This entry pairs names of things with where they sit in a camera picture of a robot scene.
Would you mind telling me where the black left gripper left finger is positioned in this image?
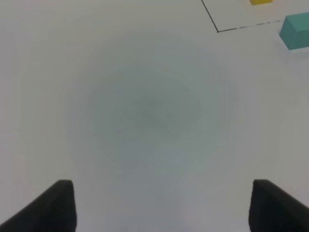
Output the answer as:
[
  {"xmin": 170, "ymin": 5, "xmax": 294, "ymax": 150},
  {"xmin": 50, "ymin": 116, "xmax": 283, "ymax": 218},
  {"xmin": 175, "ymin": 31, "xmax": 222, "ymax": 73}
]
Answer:
[{"xmin": 0, "ymin": 180, "xmax": 77, "ymax": 232}]

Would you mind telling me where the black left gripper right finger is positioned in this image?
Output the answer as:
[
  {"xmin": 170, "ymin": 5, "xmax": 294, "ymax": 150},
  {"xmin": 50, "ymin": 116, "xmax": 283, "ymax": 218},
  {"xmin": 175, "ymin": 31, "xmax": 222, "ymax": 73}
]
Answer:
[{"xmin": 249, "ymin": 179, "xmax": 309, "ymax": 232}]

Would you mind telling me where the teal cube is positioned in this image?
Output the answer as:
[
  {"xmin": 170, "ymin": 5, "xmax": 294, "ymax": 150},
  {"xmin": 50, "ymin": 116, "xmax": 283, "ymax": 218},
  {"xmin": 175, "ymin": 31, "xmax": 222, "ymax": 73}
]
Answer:
[{"xmin": 279, "ymin": 12, "xmax": 309, "ymax": 50}]

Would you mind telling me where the template yellow cube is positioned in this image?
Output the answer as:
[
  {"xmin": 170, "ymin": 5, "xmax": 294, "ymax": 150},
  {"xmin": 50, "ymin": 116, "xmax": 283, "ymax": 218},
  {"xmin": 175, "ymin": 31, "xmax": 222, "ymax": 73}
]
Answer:
[{"xmin": 249, "ymin": 0, "xmax": 273, "ymax": 5}]

